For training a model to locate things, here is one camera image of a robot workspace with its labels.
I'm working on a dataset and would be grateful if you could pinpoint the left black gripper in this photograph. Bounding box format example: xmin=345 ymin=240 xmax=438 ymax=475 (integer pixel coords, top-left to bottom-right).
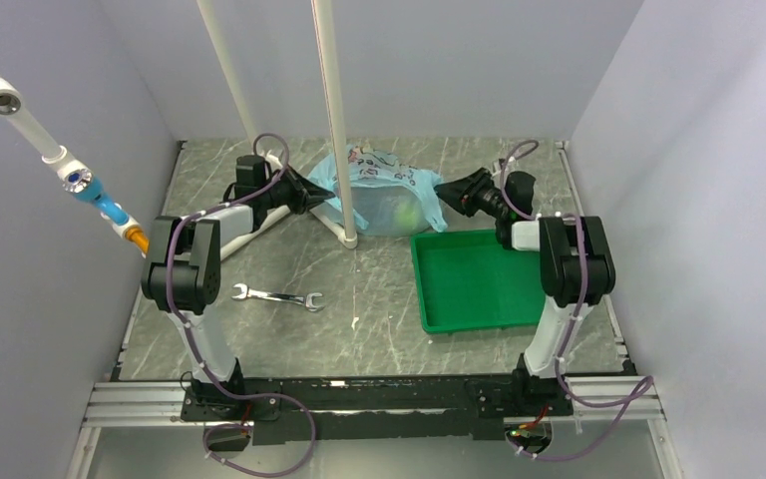
xmin=260 ymin=165 xmax=335 ymax=217

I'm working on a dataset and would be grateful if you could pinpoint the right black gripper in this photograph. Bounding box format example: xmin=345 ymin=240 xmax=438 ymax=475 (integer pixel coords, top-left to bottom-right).
xmin=433 ymin=168 xmax=509 ymax=220

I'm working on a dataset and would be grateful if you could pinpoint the light blue plastic bag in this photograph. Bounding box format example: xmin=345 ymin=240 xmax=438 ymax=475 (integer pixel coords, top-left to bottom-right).
xmin=306 ymin=144 xmax=449 ymax=238

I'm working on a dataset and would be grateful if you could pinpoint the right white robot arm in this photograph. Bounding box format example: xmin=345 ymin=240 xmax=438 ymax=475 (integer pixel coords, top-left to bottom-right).
xmin=434 ymin=168 xmax=616 ymax=414

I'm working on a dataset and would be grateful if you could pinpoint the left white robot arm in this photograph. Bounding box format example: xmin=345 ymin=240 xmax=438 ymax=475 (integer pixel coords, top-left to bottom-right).
xmin=141 ymin=154 xmax=334 ymax=419

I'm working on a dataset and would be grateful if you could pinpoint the green fake apple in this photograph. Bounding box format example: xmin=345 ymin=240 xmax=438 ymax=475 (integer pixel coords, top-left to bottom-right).
xmin=393 ymin=202 xmax=424 ymax=234

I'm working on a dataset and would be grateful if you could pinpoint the white PVC pipe stand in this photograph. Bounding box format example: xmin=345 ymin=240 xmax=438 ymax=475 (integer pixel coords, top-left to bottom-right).
xmin=196 ymin=0 xmax=358 ymax=249

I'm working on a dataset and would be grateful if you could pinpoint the green plastic tray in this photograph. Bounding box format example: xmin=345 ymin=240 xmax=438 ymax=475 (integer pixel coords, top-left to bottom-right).
xmin=411 ymin=222 xmax=548 ymax=335

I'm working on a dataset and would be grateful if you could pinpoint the silver combination wrench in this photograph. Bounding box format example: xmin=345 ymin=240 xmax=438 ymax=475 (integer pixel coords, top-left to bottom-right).
xmin=231 ymin=283 xmax=324 ymax=312

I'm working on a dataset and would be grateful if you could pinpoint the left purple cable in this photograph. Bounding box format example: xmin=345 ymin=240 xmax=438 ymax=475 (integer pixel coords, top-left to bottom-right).
xmin=165 ymin=133 xmax=318 ymax=479

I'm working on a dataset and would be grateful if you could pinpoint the purple cable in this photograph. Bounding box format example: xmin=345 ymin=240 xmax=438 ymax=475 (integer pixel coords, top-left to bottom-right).
xmin=498 ymin=139 xmax=655 ymax=463
xmin=165 ymin=133 xmax=318 ymax=479

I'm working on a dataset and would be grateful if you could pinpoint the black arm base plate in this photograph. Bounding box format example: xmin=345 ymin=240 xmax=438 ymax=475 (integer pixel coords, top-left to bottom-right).
xmin=181 ymin=370 xmax=574 ymax=445

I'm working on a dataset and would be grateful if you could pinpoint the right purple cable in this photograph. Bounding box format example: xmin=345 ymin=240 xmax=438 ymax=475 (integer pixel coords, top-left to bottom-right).
xmin=498 ymin=139 xmax=655 ymax=463

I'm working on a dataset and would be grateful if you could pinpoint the aluminium rail frame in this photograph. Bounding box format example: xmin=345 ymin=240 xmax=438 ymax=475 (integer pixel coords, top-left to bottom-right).
xmin=68 ymin=370 xmax=683 ymax=478

